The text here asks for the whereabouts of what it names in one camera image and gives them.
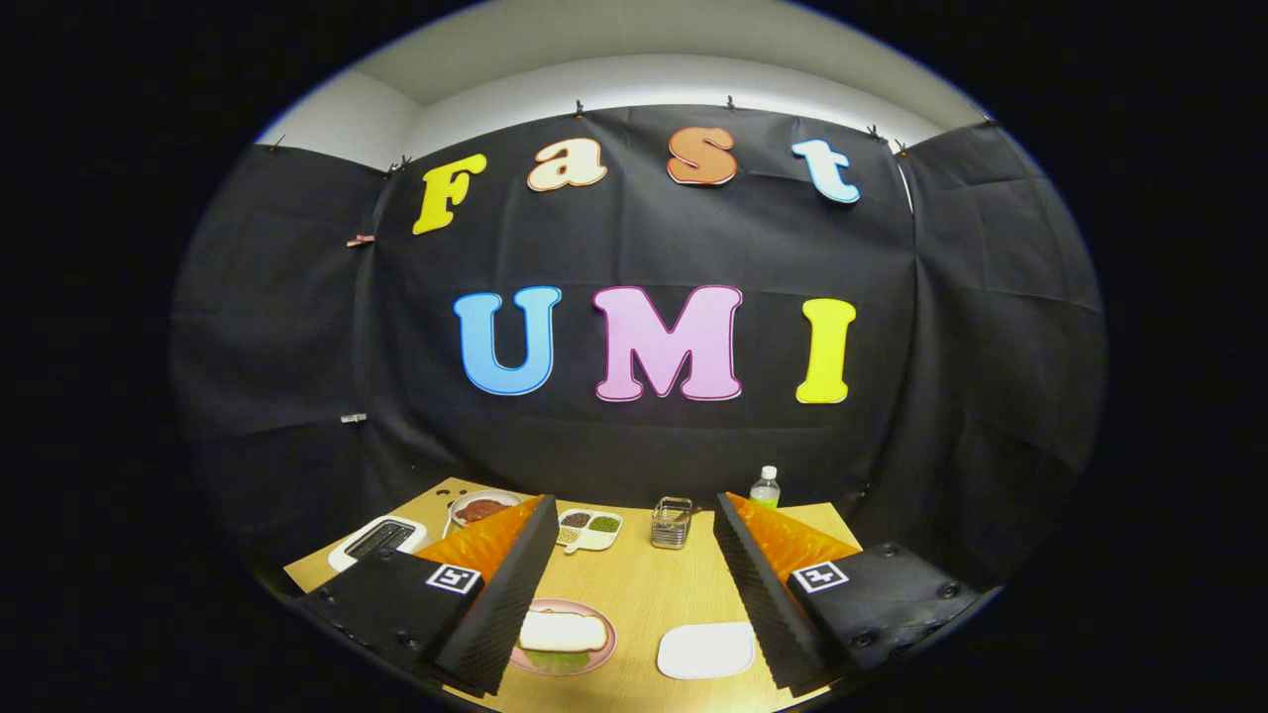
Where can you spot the pink round plate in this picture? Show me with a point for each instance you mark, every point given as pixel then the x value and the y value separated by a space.
pixel 606 644

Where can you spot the green lettuce leaf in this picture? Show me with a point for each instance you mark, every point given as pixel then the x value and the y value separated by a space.
pixel 557 662

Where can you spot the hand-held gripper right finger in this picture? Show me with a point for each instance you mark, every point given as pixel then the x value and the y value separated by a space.
pixel 763 594

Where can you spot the black backdrop cloth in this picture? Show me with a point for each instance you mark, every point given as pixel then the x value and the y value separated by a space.
pixel 644 446

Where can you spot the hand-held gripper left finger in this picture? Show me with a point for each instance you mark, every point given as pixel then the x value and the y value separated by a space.
pixel 510 594

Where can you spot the brown meat steak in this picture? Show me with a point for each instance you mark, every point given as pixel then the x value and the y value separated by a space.
pixel 483 510

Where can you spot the round white meat plate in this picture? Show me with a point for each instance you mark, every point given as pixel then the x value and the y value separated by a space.
pixel 466 525

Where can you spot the white toaster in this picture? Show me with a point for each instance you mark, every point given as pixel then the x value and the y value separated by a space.
pixel 347 555

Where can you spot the white square plate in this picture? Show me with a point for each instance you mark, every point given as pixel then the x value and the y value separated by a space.
pixel 705 651

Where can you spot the toasted bread slice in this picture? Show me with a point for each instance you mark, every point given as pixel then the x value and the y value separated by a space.
pixel 563 631

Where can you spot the green label plastic bottle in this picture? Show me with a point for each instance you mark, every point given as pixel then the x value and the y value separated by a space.
pixel 764 487

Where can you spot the white divided bean dish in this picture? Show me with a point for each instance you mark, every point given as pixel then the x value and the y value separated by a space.
pixel 594 540

